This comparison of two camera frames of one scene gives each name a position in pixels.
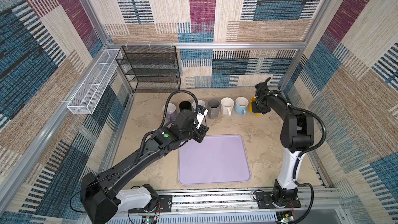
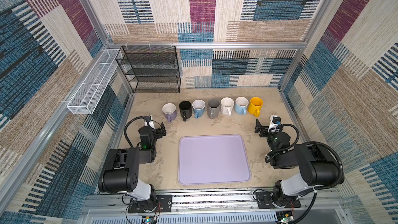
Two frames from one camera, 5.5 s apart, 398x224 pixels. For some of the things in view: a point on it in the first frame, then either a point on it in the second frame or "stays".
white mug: [227, 105] stays
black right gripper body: [260, 107] → [264, 129]
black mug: [185, 105] stays
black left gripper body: [198, 134] → [157, 134]
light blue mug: [240, 105] stays
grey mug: [213, 108] stays
